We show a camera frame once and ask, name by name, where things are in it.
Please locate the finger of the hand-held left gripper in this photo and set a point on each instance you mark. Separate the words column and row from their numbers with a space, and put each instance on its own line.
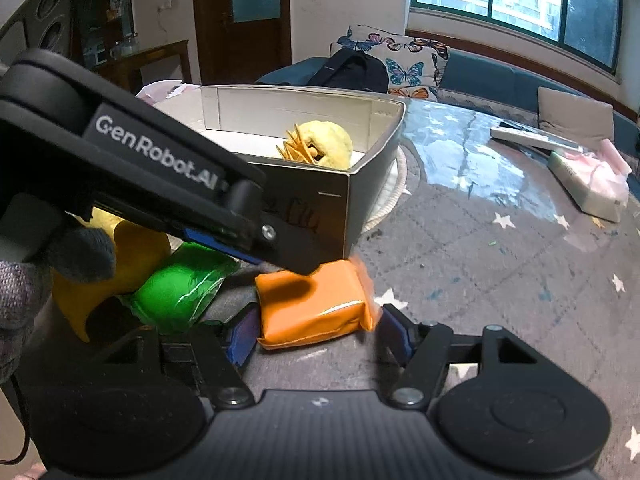
column 285, row 250
column 215, row 242

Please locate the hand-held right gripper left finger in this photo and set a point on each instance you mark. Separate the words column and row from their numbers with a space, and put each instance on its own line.
column 242, row 340

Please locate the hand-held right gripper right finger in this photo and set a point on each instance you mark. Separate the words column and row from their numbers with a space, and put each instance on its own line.
column 397, row 332

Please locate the orange packet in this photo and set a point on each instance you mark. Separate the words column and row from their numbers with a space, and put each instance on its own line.
column 310, row 310

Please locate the green packet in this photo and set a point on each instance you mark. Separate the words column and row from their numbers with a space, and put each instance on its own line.
column 170, row 290

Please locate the yellow rubber toy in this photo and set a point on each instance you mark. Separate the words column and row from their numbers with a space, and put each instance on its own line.
column 140, row 255

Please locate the yellow plush chick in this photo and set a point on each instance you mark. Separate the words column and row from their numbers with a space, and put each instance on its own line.
column 330, row 142

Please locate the white cardboard box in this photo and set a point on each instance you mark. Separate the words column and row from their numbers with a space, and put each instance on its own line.
column 300, row 110

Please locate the person's left hand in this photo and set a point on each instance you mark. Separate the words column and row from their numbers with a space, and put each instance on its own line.
column 30, row 300

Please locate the clear plastic bag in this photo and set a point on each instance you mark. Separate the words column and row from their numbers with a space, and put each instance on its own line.
column 160, row 91

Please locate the brown wooden table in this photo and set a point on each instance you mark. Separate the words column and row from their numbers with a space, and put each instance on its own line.
column 150, row 55

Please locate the glass jars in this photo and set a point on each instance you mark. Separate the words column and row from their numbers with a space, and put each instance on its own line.
column 124, row 46

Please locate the grey star print tablecloth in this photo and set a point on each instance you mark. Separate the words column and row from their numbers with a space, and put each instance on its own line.
column 475, row 260

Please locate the round white mat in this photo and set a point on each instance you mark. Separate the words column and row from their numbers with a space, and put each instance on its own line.
column 387, row 200

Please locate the dark shelf cabinet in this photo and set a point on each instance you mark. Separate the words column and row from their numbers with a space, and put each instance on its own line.
column 100, row 10

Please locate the brown wooden door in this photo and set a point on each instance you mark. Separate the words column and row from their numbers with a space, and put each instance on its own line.
column 240, row 45

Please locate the black backpack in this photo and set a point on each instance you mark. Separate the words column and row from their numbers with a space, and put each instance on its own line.
column 350, row 72

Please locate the butterfly print pillow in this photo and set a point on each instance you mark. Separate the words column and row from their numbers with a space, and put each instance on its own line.
column 410, row 70

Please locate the white tissue packet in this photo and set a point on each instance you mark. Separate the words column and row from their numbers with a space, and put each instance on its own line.
column 585, row 195

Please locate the white remote control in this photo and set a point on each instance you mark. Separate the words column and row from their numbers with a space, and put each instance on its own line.
column 530, row 136

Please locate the teal sofa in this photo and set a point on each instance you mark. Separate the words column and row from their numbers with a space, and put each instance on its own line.
column 480, row 80

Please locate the pink plastic bag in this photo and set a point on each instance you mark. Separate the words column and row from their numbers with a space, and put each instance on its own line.
column 612, row 157

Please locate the beige cushion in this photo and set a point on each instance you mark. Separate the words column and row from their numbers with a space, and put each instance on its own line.
column 575, row 107

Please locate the white wall socket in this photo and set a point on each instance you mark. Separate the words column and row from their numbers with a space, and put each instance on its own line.
column 165, row 5

